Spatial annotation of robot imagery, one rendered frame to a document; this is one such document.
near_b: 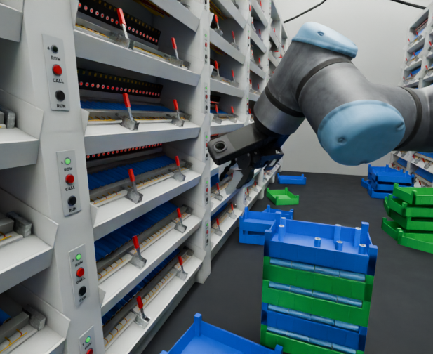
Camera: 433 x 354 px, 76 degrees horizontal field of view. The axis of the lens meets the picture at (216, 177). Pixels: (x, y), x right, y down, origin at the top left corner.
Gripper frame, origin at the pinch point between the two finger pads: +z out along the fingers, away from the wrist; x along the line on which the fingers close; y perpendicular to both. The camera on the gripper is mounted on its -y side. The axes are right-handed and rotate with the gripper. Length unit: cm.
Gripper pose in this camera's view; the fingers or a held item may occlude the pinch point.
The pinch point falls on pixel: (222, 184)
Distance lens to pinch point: 65.2
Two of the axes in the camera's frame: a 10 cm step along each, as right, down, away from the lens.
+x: -4.0, -7.9, 4.7
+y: 8.4, -1.1, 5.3
